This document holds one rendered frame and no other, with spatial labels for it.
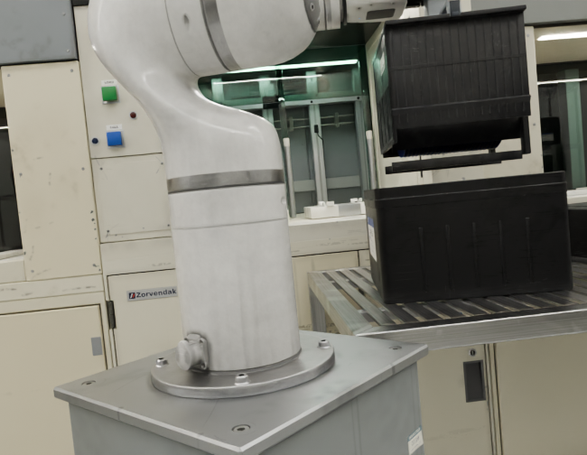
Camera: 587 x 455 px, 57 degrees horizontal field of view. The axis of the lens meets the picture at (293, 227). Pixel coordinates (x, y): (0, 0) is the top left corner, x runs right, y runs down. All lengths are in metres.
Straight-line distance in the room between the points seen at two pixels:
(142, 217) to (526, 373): 0.98
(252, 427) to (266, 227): 0.19
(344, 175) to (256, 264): 1.69
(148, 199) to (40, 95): 0.33
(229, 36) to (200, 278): 0.23
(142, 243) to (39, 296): 0.26
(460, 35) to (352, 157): 1.36
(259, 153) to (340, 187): 1.66
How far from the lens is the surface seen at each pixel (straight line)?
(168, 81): 0.56
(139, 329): 1.32
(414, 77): 0.86
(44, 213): 1.34
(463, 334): 0.70
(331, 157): 2.19
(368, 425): 0.54
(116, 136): 1.29
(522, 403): 1.49
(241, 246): 0.51
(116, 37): 0.57
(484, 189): 0.84
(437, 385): 1.40
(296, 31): 0.54
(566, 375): 1.52
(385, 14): 1.00
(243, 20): 0.53
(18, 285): 1.38
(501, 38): 0.90
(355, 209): 1.48
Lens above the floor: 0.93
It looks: 3 degrees down
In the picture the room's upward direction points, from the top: 5 degrees counter-clockwise
